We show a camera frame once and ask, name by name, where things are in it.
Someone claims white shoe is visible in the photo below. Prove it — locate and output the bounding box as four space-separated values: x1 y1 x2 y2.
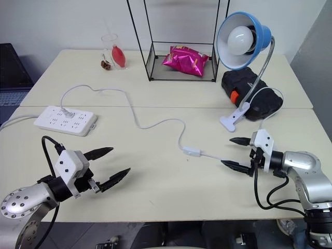
275 218 297 235

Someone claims white power strip cable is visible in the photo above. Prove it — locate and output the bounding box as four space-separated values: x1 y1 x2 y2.
0 115 43 131

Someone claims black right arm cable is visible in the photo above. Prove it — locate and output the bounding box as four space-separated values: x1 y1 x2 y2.
253 155 308 217

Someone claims white power strip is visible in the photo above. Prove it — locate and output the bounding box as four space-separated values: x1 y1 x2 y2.
33 105 98 137

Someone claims blue clip desk lamp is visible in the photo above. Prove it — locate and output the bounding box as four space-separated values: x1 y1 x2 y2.
216 11 275 132

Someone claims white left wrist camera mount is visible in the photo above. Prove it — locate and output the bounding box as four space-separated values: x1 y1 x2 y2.
54 149 90 199

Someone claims clear glass cup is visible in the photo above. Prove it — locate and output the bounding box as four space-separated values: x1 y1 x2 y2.
101 33 129 71

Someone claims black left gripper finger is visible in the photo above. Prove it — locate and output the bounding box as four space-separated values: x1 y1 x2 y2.
82 146 115 161
99 167 131 193

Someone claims black case with orange latch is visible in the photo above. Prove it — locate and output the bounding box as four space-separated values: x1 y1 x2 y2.
220 66 284 122

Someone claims red rubber bulb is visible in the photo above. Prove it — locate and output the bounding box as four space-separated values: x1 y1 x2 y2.
111 44 127 69

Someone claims small brown ornament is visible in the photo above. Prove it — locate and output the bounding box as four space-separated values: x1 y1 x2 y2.
100 52 113 71

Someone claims white inline cord switch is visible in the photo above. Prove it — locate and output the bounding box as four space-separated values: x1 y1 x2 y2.
182 146 202 157

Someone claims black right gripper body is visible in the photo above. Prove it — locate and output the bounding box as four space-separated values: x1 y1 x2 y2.
248 147 265 178

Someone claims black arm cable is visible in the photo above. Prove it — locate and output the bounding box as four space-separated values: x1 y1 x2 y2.
41 135 66 249
253 155 308 217

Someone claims white plastic cable connector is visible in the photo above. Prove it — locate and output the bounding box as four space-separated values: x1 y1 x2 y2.
60 106 74 119

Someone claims pink snack bag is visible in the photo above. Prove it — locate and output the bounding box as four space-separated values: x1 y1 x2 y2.
162 45 209 77

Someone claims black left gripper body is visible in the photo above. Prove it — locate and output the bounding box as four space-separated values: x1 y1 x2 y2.
73 168 102 195

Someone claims grey keyboard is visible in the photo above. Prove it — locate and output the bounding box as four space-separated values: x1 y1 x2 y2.
0 89 33 107

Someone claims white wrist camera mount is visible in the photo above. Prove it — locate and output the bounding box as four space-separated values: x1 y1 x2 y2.
54 149 90 199
252 130 275 173

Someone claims black wire frame rack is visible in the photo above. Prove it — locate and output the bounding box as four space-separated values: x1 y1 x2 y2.
126 0 230 83

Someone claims white lamp power cord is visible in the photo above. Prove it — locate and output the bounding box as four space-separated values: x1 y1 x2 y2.
60 84 285 163

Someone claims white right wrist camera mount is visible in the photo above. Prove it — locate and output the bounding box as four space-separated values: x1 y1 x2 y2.
252 130 275 173

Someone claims white light bulb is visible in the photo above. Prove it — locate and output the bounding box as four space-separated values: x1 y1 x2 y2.
227 25 256 56

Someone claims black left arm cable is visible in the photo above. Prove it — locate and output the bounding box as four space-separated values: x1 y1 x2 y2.
41 135 66 249

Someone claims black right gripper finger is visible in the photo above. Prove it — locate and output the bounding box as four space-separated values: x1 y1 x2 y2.
229 137 251 148
220 159 254 177

